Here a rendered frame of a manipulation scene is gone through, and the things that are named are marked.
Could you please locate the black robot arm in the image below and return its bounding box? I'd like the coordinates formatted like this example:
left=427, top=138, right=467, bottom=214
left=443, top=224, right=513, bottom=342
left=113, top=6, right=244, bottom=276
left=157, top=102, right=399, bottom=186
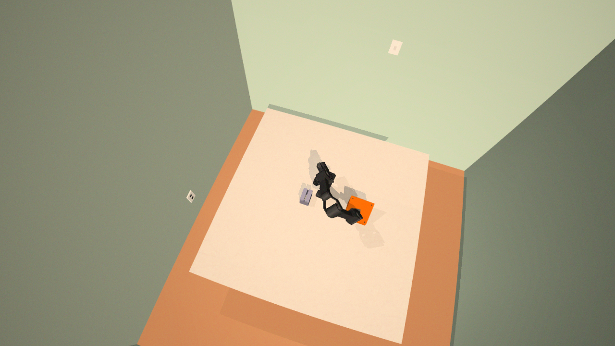
left=313, top=162, right=363, bottom=225

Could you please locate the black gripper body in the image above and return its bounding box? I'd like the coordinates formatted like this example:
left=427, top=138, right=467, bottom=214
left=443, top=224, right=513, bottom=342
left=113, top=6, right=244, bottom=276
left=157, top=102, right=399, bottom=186
left=316, top=172, right=336, bottom=198

